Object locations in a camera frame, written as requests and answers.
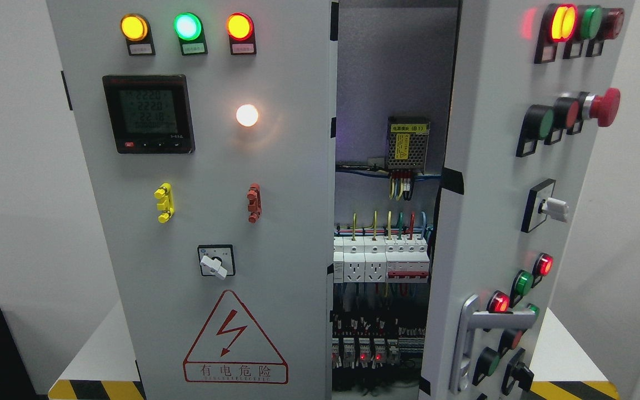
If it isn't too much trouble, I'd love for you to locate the red emergency stop button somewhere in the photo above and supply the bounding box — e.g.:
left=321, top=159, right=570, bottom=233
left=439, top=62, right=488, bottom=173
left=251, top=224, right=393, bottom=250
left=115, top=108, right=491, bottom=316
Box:
left=578, top=88, right=621, bottom=127

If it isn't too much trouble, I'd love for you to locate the white glowing indicator light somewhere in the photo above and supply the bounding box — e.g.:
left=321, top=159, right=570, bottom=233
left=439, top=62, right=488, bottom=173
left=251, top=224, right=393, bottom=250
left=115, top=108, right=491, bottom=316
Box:
left=236, top=103, right=259, bottom=127

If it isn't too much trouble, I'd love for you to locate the yellow indicator light left door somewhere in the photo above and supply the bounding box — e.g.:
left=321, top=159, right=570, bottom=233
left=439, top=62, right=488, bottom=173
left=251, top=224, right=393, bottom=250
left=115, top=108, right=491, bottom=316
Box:
left=120, top=13, right=149, bottom=42

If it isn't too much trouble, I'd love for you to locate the red indicator light left door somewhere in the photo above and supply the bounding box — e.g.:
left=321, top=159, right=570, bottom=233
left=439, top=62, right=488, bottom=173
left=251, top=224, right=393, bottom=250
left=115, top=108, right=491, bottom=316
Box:
left=226, top=12, right=254, bottom=41

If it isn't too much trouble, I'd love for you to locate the lower relay terminal row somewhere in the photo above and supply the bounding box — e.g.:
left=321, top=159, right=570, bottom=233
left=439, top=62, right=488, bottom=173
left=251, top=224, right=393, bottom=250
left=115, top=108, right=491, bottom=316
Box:
left=329, top=311, right=426, bottom=369

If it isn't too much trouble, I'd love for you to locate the red electric hazard warning sticker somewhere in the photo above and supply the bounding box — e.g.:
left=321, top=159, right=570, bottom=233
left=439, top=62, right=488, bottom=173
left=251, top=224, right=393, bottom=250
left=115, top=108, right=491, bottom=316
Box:
left=183, top=289, right=288, bottom=384

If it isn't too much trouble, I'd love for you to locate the black digital power meter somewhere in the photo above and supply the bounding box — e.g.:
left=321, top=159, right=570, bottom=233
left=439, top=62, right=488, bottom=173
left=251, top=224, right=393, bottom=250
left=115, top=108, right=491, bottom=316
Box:
left=102, top=75, right=195, bottom=154

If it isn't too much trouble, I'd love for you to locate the white rotary selector switch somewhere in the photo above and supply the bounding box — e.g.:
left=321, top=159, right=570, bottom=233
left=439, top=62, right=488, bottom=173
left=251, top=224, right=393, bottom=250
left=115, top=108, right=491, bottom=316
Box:
left=197, top=244, right=236, bottom=279

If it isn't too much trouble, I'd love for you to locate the grey cabinet door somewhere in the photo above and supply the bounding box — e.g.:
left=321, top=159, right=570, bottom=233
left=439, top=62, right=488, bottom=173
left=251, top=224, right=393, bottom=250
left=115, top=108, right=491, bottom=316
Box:
left=418, top=1, right=633, bottom=399
left=47, top=1, right=336, bottom=399

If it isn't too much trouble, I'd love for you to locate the silver door handle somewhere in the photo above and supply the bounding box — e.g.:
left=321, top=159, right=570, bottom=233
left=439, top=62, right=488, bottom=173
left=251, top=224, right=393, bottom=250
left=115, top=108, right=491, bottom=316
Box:
left=449, top=294, right=537, bottom=394

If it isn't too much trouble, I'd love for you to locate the red terminal connector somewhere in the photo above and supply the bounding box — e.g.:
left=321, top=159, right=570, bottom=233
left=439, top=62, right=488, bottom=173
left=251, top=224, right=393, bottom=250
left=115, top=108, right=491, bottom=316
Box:
left=246, top=183, right=262, bottom=224

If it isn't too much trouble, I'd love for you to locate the yellow terminal connector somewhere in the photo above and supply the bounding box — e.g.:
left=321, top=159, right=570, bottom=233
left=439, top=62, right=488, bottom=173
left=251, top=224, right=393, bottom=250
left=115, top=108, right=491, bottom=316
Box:
left=153, top=182, right=175, bottom=223

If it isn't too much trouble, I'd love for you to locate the metal mesh power supply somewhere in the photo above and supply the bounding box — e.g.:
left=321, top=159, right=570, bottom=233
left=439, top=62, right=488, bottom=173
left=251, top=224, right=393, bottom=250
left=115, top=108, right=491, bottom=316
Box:
left=386, top=116, right=430, bottom=172

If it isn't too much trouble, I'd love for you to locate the green indicator light left door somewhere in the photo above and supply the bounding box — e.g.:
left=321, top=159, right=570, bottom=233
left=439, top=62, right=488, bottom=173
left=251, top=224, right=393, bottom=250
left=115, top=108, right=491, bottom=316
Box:
left=173, top=12, right=203, bottom=41

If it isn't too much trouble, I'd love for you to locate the white rotary switch right door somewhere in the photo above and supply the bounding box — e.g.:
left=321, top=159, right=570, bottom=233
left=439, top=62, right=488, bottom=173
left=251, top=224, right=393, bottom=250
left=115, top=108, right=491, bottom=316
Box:
left=521, top=179, right=569, bottom=233

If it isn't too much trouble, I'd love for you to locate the white socket breaker row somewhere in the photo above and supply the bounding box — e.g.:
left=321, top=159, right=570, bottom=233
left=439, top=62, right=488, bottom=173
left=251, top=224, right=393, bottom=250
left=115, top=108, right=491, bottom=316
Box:
left=333, top=233, right=430, bottom=283

